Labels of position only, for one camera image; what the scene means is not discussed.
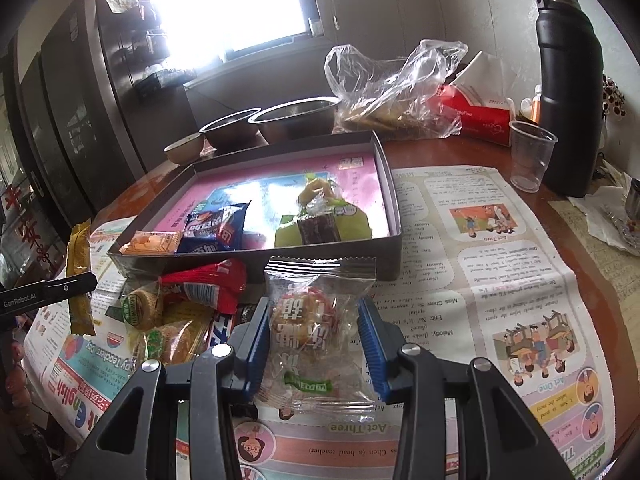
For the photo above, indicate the orange cracker packet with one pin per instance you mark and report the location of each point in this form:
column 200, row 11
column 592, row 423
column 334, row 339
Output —
column 150, row 243

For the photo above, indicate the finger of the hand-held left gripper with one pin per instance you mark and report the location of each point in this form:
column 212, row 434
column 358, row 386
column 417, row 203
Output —
column 67, row 287

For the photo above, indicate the red tissue box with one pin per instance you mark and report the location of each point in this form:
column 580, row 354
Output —
column 480, row 120

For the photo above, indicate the white orange medicine bottle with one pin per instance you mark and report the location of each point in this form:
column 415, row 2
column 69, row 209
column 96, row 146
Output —
column 535, row 107

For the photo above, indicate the light green snack packet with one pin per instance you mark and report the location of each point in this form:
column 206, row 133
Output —
column 357, row 225

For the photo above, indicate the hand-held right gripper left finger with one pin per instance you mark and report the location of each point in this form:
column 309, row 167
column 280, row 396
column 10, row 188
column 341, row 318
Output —
column 252, row 345

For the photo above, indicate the person's left hand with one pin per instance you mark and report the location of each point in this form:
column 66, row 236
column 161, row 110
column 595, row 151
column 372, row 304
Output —
column 14, row 360

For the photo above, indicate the green label biscuit packet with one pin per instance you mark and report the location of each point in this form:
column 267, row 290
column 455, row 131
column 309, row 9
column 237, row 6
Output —
column 142, row 305
column 170, row 340

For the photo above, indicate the dark refrigerator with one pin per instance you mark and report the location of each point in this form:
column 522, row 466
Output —
column 75, row 110

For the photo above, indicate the grey cardboard box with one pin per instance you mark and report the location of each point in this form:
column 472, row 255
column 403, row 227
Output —
column 390, row 255

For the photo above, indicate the gold wafer packet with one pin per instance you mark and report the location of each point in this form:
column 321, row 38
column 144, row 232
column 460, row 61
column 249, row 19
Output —
column 80, row 260

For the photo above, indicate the colourful printed newspaper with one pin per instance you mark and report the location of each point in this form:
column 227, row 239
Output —
column 450, row 310

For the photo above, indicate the clear plastic bag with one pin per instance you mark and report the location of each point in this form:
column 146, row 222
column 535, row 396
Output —
column 395, row 90

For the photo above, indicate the bright window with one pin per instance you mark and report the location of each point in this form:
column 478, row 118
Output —
column 225, row 0

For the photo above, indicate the yellow pastry packet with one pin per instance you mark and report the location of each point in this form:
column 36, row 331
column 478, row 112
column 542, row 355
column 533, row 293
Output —
column 317, row 190

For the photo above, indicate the large steel bowl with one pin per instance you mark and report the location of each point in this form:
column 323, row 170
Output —
column 295, row 122

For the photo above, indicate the blue cookie packet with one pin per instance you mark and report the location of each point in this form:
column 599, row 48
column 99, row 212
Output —
column 215, row 230

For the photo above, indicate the small ceramic bowl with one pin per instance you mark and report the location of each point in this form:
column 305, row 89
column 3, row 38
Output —
column 182, row 150

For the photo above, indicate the black thermos bottle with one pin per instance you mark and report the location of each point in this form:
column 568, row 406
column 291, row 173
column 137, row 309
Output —
column 570, row 110

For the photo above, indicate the red snack packet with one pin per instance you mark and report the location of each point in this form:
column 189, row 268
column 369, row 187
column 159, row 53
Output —
column 200, row 285

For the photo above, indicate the crumpled paper sheet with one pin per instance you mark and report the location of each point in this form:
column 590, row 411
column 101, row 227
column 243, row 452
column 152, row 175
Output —
column 600, row 220

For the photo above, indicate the brown spotted white container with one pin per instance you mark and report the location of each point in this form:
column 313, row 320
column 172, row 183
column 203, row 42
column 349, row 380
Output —
column 615, row 97

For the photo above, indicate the clear red print pastry packet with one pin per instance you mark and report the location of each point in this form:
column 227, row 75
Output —
column 310, row 330

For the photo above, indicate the clear plastic cup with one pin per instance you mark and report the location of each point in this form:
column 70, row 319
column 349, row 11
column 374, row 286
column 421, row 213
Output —
column 530, row 160

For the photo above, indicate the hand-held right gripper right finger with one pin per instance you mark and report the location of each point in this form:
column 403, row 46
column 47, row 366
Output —
column 372, row 350

